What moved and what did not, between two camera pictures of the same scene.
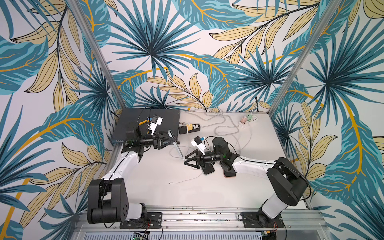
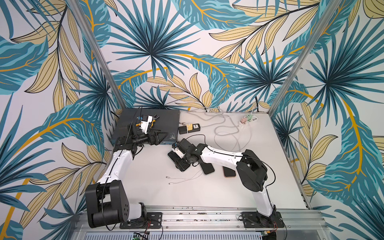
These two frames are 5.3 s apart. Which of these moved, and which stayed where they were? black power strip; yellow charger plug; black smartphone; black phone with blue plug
Moved: black phone with blue plug
Stayed: black smartphone; yellow charger plug; black power strip
